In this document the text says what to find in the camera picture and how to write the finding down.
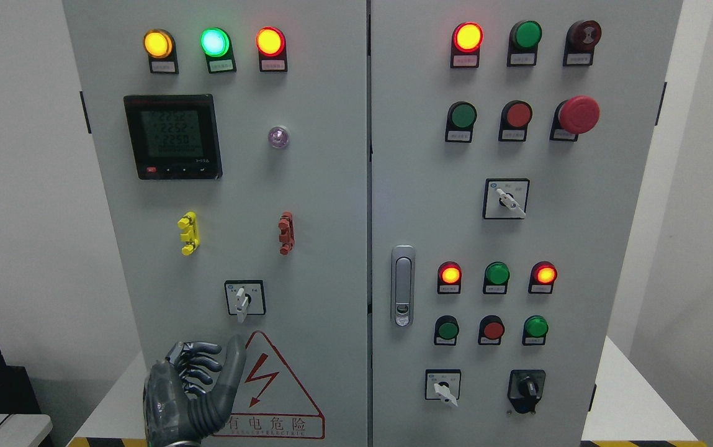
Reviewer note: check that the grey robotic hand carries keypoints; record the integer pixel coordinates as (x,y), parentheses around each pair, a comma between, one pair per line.
(189,395)

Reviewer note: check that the door rotary selector switch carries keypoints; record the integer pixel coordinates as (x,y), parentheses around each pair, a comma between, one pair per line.
(245,298)

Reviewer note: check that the small clear bulb light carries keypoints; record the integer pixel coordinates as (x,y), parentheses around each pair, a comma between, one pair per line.
(278,137)

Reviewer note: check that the green lit indicator light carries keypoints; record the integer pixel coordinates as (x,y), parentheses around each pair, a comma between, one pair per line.
(218,49)

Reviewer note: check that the red electrical hazard warning sticker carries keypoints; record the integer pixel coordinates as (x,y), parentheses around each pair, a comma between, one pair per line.
(271,402)

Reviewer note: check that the white side table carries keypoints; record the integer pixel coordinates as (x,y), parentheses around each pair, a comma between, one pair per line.
(24,429)

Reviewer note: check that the yellow terminal clip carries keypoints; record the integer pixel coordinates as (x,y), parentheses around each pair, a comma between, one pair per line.
(189,233)

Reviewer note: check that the red terminal clip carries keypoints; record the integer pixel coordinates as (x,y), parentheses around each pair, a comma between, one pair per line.
(286,233)

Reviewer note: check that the black digital power meter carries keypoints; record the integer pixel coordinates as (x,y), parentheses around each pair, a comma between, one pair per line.
(174,136)

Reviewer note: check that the left grey cabinet door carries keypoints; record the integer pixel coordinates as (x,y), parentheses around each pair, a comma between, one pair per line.
(316,296)

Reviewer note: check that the grey cabinet door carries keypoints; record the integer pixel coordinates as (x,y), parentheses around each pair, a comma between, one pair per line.
(429,194)
(316,296)

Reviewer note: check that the green push button lower left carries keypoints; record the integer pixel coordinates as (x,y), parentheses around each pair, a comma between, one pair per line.
(446,331)

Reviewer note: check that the green push button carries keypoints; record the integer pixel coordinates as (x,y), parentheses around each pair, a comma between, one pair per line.
(459,123)
(446,331)
(535,331)

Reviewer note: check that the red lit indicator lower left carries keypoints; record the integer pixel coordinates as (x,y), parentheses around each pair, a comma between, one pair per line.
(449,278)

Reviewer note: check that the red lit indicator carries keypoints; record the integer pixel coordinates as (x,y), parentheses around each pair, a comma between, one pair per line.
(542,278)
(467,39)
(449,278)

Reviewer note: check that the red push button lower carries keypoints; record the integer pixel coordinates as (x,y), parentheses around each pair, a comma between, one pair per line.
(491,330)

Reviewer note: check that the red push button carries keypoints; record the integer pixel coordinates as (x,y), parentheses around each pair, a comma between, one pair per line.
(515,118)
(491,330)

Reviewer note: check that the green indicator lower middle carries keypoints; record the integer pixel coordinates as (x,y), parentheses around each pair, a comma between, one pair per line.
(496,278)

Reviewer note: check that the yellow indicator light top left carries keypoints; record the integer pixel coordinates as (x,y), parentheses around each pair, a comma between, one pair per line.
(161,51)

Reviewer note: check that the green push button lower right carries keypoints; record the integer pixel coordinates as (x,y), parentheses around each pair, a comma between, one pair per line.
(535,331)

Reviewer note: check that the red lit indicator left door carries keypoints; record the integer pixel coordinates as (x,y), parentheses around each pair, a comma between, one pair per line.
(271,44)

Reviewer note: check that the red lit indicator lower right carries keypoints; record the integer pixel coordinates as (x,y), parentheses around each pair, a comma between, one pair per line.
(542,278)

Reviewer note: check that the green push button upper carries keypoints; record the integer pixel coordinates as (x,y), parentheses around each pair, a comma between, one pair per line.
(459,123)

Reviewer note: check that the right grey cabinet door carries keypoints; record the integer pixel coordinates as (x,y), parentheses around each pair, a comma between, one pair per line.
(429,194)

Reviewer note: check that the red push button upper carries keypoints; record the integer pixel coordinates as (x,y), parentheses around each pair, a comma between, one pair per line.
(515,118)

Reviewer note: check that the red lit indicator top right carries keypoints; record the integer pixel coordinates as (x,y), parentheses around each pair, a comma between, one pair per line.
(467,39)

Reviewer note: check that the red emergency stop mushroom button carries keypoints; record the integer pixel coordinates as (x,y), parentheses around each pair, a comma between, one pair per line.
(573,117)

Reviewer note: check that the green indicator top right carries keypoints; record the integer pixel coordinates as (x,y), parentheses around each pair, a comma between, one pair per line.
(524,38)

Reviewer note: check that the dark red buzzer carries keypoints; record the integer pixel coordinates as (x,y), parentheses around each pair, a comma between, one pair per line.
(580,42)

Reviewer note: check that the lower white rotary selector switch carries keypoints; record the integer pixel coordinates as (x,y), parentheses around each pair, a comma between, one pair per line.
(443,385)

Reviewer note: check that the silver door latch handle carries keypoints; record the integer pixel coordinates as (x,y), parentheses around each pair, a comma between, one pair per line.
(402,284)

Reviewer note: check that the black key selector switch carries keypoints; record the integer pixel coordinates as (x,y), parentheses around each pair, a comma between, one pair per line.
(525,388)

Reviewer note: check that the upper right rotary selector switch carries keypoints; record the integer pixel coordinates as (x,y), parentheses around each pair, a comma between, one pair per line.
(505,198)

